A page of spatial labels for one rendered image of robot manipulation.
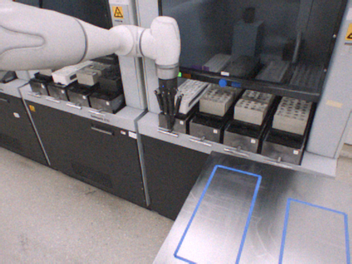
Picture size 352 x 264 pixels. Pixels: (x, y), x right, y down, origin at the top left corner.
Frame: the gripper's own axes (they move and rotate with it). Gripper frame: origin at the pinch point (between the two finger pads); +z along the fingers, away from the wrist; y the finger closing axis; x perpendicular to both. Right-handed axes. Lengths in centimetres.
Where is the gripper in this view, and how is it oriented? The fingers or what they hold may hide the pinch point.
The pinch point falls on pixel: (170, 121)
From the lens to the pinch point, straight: 118.3
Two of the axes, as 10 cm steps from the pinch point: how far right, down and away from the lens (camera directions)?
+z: 0.4, 8.3, 5.6
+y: -8.8, -2.4, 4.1
